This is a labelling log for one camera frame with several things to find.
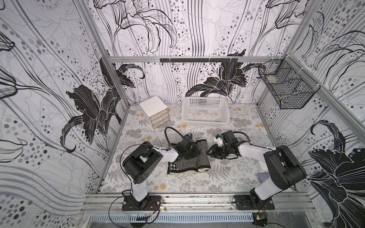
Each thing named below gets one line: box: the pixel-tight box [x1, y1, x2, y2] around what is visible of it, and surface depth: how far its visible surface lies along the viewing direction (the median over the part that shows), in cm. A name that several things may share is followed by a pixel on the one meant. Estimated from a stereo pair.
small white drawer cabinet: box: [138, 95, 171, 130], surface depth 101 cm
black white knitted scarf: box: [167, 138, 212, 175], surface depth 84 cm
